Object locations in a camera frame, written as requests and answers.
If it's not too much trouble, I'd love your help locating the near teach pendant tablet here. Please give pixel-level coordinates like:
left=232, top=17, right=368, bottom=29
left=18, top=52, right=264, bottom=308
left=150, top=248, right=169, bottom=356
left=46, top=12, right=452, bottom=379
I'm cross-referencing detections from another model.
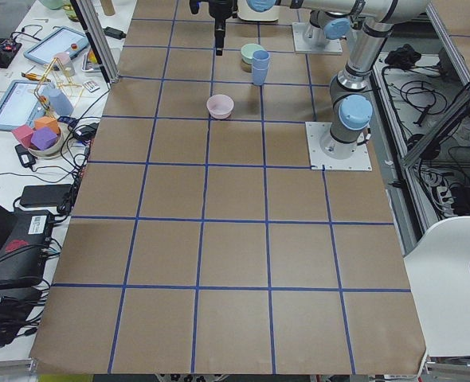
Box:
left=0, top=80, right=45, bottom=131

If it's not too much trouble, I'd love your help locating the pink foam block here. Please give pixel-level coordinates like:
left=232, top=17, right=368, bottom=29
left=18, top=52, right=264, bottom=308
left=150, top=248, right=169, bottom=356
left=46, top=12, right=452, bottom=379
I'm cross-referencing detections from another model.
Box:
left=11, top=124, right=35, bottom=149

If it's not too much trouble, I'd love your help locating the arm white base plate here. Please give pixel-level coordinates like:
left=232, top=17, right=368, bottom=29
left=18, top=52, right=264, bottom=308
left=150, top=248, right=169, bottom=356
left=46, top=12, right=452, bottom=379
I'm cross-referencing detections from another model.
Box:
left=292, top=22, right=343, bottom=55
left=305, top=122, right=372, bottom=171

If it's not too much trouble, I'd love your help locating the far teach pendant tablet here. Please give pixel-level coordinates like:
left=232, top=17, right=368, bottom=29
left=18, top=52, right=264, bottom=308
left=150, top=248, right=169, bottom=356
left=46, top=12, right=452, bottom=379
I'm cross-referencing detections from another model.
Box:
left=23, top=26, right=89, bottom=65

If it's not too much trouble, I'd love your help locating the pink bowl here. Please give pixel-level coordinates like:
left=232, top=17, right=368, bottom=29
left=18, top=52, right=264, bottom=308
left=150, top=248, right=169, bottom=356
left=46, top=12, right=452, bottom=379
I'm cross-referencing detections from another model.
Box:
left=206, top=94, right=234, bottom=119

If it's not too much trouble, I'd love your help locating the mint green bowl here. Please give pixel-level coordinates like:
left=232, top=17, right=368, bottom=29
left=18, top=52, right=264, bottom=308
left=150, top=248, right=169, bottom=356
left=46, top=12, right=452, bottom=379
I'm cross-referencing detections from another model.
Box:
left=241, top=43, right=264, bottom=65

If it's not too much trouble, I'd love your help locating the teach pendant tablet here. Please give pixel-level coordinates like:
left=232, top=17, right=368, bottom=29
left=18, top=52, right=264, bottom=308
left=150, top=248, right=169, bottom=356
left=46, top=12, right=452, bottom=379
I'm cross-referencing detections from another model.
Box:
left=23, top=26, right=89, bottom=65
left=0, top=80, right=45, bottom=131

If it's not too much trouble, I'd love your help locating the beige bowl with blocks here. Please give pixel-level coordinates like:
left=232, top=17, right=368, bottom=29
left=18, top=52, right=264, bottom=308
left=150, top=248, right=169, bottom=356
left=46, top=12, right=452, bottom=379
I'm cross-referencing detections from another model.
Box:
left=28, top=131, right=64, bottom=158

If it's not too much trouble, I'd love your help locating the aluminium frame post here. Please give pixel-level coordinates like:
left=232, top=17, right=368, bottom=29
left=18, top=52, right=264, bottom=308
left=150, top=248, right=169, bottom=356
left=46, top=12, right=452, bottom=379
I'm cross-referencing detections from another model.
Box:
left=71, top=0, right=119, bottom=84

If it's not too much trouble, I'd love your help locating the white chair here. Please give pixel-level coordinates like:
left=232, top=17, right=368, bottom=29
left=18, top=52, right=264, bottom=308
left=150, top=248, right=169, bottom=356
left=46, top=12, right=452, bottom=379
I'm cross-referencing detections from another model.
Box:
left=405, top=216, right=470, bottom=357

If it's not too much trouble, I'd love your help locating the yellow wire stand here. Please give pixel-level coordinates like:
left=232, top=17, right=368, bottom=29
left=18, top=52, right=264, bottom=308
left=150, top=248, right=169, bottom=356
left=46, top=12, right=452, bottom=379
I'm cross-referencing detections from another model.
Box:
left=34, top=57, right=84, bottom=116

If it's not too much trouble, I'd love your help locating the purple foam block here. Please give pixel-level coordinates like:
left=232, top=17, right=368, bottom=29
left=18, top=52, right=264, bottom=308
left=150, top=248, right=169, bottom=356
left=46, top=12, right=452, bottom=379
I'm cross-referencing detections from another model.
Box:
left=31, top=127, right=58, bottom=150

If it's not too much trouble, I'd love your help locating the black computer box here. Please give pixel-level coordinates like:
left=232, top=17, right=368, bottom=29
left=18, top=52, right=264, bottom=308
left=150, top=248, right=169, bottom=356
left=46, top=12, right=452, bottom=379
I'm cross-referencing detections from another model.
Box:
left=0, top=205, right=53, bottom=290

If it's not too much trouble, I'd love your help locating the orange foam block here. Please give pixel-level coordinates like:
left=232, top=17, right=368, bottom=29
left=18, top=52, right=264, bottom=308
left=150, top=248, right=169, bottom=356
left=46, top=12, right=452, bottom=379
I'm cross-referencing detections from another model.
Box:
left=34, top=116, right=61, bottom=134

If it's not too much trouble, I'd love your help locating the blue cup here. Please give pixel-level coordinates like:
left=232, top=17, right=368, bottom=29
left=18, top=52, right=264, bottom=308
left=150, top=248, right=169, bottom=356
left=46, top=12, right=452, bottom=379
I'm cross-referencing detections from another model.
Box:
left=252, top=49, right=270, bottom=70
left=252, top=68, right=268, bottom=86

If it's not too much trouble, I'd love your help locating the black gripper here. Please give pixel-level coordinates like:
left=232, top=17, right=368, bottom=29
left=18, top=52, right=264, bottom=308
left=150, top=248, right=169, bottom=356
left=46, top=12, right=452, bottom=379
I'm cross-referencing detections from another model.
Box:
left=190, top=0, right=237, bottom=56

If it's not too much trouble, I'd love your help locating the black power adapter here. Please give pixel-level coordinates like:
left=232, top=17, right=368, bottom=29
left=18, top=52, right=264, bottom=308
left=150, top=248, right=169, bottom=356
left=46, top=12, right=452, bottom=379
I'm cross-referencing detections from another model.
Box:
left=19, top=184, right=72, bottom=208

